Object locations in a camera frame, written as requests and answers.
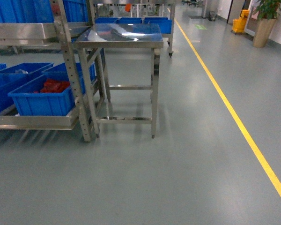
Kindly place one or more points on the blue bin with red parts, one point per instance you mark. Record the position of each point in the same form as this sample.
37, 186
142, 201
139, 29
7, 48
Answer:
47, 95

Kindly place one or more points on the stainless steel shelf rack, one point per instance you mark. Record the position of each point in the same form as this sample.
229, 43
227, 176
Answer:
37, 24

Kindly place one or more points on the stainless steel side table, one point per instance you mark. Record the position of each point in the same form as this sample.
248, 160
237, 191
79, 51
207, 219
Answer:
94, 40

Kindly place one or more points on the yellow mop bucket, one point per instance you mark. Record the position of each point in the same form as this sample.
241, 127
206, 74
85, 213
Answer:
239, 24

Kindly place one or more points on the tall tan planter plant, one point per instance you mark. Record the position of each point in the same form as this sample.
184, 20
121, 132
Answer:
267, 12

